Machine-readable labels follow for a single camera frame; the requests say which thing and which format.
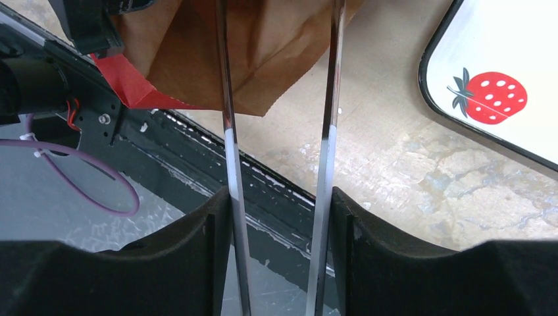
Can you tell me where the strawberry print white tray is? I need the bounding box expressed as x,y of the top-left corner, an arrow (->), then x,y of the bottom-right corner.
418,1 -> 557,170

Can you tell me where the red paper bag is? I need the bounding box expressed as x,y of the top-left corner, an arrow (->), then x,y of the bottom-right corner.
90,0 -> 365,117

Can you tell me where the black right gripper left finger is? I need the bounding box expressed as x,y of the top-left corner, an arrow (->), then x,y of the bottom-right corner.
1,188 -> 232,315

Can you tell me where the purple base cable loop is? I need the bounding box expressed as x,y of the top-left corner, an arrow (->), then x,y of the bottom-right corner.
0,114 -> 141,218

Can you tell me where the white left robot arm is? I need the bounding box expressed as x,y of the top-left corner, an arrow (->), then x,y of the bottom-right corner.
1,1 -> 153,125

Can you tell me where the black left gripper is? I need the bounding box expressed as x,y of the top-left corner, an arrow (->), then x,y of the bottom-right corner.
49,0 -> 155,56

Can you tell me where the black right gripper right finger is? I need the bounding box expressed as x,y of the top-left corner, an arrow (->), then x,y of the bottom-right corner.
332,188 -> 557,315

